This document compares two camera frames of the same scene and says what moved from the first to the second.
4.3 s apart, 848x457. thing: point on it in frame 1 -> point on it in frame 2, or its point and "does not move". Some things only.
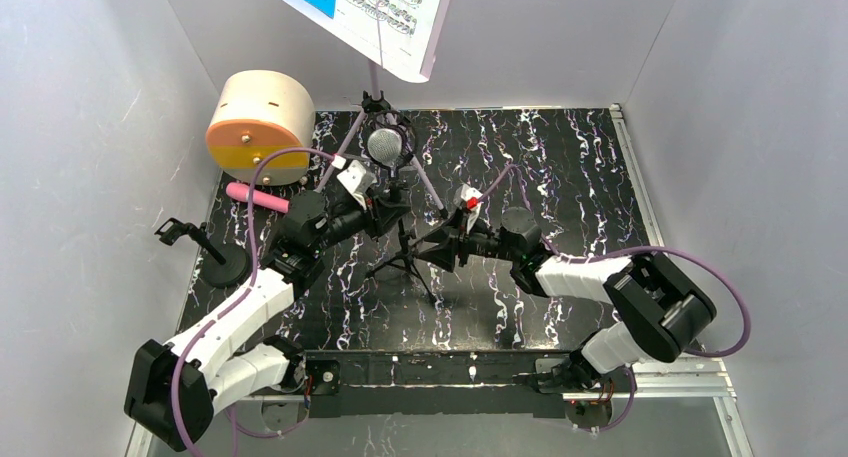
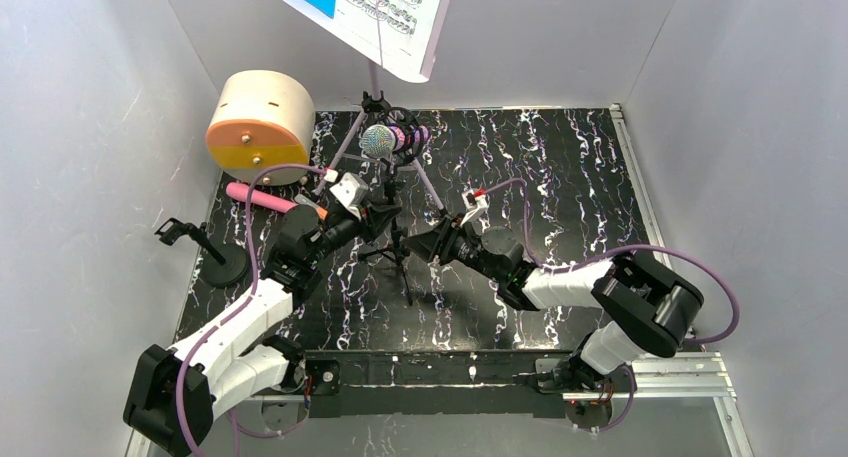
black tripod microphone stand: [407, 259] -> [396, 252]
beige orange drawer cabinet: [260, 112] does not move
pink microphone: [240, 192] does not move
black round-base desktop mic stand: [224, 265] does not move
